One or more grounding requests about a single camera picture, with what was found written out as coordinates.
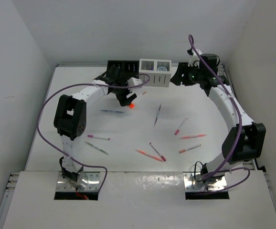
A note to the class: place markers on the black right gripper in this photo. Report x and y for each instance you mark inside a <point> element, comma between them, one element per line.
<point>183,69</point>

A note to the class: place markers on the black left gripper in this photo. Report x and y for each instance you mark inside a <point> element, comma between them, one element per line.
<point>122,99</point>

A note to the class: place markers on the dark blue pen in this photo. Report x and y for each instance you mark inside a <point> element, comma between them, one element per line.
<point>157,115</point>

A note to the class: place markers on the red pen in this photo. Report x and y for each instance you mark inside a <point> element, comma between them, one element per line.
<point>192,136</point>

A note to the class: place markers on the green pen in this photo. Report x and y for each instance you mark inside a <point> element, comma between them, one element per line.
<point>97,148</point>

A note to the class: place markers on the orange pen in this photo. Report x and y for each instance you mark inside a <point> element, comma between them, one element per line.
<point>149,155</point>

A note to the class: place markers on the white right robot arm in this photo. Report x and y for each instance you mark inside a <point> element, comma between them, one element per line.
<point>218,166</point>

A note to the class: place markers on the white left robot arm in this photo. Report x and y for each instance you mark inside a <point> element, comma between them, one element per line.
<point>70,122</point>

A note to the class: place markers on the black slotted pen holder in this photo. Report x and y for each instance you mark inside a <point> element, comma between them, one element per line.
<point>129,67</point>

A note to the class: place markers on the white slotted pen holder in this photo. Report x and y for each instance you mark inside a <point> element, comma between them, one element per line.
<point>157,78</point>

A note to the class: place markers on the pink capped white marker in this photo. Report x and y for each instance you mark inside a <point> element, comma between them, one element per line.
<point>181,125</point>

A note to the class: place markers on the purple capped white marker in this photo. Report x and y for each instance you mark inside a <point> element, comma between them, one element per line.
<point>99,137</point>

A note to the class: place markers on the peach capped white marker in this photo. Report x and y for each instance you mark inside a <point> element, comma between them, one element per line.
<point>189,148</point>

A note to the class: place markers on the magenta capped white marker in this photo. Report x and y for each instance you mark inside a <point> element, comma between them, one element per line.
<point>158,153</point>

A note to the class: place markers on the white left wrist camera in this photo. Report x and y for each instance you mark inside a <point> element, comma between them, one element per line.
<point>134,83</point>

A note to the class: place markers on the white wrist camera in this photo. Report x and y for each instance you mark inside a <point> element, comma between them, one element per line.
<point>134,83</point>
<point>193,58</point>

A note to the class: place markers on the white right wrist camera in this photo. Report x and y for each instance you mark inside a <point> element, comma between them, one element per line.
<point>193,58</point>

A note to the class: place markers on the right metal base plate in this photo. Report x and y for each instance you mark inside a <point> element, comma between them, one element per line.
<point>194,184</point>

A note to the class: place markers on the metal base plate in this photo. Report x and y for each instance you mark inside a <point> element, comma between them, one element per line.
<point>86,182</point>
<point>194,184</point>

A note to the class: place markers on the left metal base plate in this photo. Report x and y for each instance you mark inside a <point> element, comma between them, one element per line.
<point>86,182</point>

